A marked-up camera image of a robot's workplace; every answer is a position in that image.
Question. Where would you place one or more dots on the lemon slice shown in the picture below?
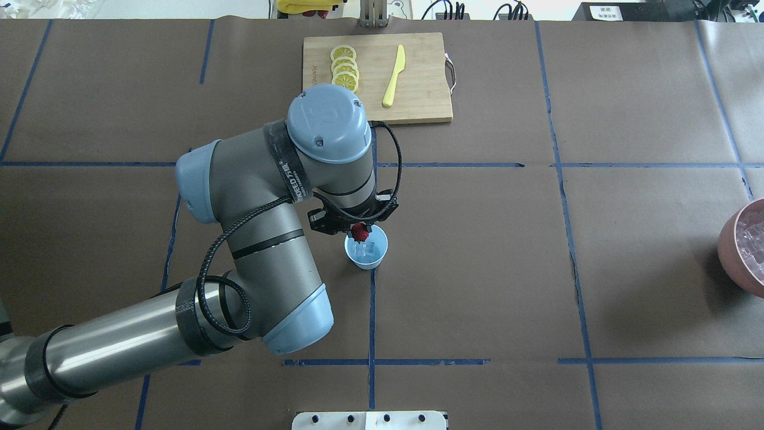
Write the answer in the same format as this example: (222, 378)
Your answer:
(348, 83)
(345, 73)
(343, 51)
(343, 60)

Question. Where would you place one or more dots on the yellow plastic knife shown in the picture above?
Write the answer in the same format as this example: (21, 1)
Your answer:
(398, 68)

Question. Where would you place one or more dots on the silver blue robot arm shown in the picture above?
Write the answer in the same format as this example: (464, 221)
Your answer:
(258, 280)

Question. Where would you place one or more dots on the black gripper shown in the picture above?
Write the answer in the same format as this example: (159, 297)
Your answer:
(343, 224)

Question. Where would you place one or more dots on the aluminium frame post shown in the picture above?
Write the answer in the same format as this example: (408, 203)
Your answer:
(373, 14)

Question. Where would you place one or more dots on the wooden cutting board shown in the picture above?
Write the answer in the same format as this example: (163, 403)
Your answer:
(422, 93)

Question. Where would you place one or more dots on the pink bowl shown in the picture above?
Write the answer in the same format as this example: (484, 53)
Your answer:
(739, 248)

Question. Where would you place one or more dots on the clear ice cubes pile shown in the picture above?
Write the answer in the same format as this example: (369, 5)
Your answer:
(365, 251)

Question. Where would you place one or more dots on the red strawberry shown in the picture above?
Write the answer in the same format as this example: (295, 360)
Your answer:
(360, 232)

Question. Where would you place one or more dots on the light blue plastic cup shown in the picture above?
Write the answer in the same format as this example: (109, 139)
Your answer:
(381, 240)

